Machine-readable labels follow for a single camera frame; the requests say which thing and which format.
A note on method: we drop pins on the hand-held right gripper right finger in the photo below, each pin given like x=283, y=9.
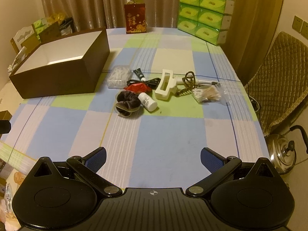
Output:
x=211, y=160

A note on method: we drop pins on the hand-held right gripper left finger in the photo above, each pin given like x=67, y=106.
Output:
x=97, y=160

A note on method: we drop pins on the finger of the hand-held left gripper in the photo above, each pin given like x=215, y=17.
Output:
x=4, y=126

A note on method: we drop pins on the bag of cotton swabs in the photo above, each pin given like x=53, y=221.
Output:
x=207, y=96

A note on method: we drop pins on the brown velvet scrunchie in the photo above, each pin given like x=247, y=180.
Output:
x=127, y=98

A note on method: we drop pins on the clear plastic bag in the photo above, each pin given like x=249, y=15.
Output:
x=228, y=91

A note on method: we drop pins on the brown cardboard storage box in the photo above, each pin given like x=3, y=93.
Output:
x=60, y=81

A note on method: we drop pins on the white pill bottle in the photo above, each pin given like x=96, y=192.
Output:
x=148, y=102

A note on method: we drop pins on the red snack packet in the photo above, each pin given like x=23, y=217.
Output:
x=137, y=87

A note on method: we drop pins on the clear plastic floss pick box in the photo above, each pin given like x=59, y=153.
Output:
x=116, y=75

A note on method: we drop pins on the white plastic holder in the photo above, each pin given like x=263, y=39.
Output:
x=164, y=86

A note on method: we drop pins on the dark green tube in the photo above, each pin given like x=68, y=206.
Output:
x=138, y=72

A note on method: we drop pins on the dark bag with white items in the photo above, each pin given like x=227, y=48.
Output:
x=67, y=26

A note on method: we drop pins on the stainless steel kettle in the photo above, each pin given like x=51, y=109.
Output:
x=281, y=154

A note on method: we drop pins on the plain brown cardboard box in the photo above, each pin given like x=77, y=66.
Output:
x=49, y=32

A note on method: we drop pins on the quilted brown chair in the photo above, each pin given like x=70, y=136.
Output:
x=281, y=77

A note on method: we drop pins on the small green tissue pack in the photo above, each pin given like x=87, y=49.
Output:
x=39, y=24

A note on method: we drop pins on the yellow plastic bag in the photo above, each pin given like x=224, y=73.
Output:
x=55, y=16

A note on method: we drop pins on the beige curtain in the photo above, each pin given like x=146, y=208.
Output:
x=252, y=28
x=96, y=0

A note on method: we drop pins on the stack of green tissue packs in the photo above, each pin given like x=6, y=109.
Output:
x=207, y=16

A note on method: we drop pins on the red gift bag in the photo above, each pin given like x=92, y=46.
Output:
x=134, y=19

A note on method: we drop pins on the wall switch plate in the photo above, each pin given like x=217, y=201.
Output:
x=297, y=23
x=305, y=28

